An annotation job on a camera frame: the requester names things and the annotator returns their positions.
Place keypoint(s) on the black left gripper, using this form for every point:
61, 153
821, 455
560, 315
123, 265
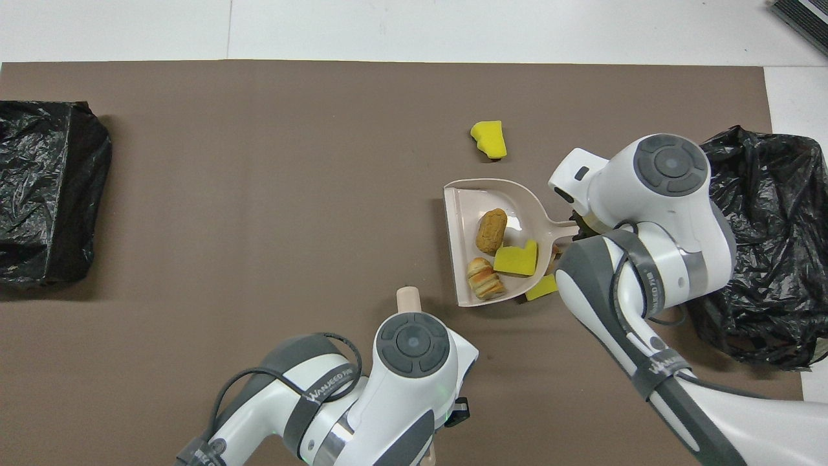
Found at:
458, 412

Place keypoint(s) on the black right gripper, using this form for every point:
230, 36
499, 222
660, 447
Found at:
585, 224

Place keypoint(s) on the yellow sponge wedge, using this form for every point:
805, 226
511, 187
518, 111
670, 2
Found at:
540, 288

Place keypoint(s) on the green and yellow sponge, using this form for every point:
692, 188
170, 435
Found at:
515, 261

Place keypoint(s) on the brown bread roll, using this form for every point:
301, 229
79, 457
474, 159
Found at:
491, 231

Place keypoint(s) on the beige plastic dustpan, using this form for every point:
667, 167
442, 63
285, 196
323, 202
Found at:
466, 213

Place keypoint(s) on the beige brush with black bristles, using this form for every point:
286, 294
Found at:
409, 301

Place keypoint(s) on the yellow sponge chunk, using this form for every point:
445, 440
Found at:
490, 139

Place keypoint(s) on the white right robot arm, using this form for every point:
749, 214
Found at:
647, 194

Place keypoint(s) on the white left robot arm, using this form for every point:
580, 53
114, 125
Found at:
414, 388

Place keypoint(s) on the black bag lined bin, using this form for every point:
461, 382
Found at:
776, 259
39, 142

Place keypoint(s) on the dark grey ribbed device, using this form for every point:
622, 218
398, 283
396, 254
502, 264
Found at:
805, 16

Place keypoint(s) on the brown paper table mat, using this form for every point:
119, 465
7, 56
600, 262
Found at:
259, 162

